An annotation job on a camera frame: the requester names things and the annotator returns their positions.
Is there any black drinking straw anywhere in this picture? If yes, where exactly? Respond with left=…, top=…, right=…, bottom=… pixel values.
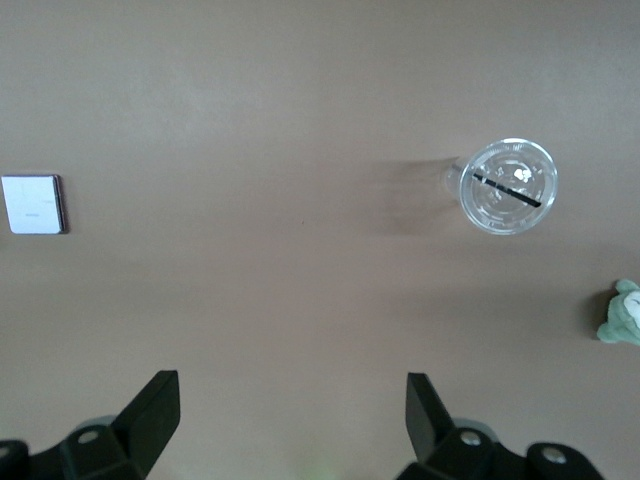
left=472, top=172, right=544, bottom=209

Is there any lavender rectangular box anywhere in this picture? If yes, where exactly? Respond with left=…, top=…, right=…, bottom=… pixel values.
left=1, top=173, right=70, bottom=235

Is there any green plush toy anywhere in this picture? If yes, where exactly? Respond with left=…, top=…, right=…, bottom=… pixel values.
left=596, top=278, right=640, bottom=346

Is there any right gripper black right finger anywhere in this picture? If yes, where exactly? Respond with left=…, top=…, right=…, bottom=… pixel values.
left=397, top=371, right=607, bottom=480

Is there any clear plastic cup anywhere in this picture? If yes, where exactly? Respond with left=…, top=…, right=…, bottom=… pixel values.
left=442, top=138, right=560, bottom=236

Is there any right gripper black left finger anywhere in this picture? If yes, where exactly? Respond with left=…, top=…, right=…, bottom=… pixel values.
left=0, top=369, right=181, bottom=480

